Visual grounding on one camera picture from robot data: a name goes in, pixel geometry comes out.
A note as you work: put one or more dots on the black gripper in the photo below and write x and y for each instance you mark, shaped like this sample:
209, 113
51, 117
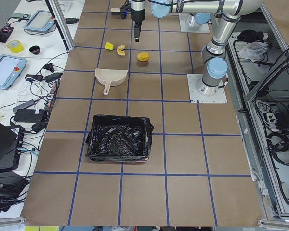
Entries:
137, 15

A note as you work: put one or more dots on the beige hand brush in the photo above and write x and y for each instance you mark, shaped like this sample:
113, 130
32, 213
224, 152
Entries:
115, 11

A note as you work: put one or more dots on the croissant bread piece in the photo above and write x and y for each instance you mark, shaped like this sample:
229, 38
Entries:
121, 50

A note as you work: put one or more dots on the round golden bread bun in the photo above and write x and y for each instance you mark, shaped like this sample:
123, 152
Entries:
143, 56

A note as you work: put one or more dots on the yellow sponge block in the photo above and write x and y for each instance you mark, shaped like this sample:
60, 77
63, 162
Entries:
109, 46

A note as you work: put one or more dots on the beige plastic dustpan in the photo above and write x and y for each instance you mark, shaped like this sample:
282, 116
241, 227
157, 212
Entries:
110, 77

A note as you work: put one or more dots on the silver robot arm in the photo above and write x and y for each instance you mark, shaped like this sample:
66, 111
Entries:
215, 68

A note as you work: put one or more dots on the bin with black bag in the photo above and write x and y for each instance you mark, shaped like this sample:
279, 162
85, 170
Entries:
119, 139

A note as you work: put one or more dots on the blue teach pendant far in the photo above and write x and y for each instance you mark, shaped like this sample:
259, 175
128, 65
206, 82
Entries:
41, 22

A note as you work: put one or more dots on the blue teach pendant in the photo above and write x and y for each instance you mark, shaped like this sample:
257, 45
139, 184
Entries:
11, 68
41, 22

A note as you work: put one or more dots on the white crumpled cloth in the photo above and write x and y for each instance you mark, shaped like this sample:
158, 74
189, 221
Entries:
254, 51

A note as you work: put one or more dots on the yellow tape roll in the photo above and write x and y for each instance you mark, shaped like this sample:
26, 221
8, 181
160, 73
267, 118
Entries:
15, 46

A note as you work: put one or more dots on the blue teach pendant near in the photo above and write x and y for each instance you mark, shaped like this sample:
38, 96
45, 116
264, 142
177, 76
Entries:
11, 68

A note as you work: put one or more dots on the black power adapter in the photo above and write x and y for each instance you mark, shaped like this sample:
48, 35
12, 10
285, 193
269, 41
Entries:
30, 115

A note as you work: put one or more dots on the black laptop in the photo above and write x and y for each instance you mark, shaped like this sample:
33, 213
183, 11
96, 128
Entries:
11, 138

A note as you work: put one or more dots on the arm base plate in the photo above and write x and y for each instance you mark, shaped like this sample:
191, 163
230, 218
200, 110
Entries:
194, 23
201, 93

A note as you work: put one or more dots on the aluminium frame post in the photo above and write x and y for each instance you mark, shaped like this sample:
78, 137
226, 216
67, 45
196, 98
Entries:
61, 24

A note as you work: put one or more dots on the power strip with cables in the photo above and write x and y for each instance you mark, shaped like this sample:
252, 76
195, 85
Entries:
51, 97

